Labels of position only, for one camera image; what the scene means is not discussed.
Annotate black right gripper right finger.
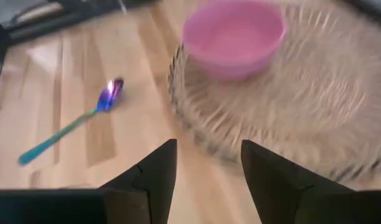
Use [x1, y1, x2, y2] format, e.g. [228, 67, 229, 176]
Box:
[241, 139, 356, 224]

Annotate black aluminium table frame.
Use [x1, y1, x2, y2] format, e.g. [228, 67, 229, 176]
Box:
[0, 0, 158, 46]

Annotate iridescent blue teal spoon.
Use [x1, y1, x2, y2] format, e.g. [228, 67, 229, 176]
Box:
[17, 77, 125, 166]

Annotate purple object in basket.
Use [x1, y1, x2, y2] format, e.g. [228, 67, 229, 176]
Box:
[181, 0, 287, 80]

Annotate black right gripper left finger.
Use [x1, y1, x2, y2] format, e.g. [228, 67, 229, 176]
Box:
[98, 138, 178, 224]

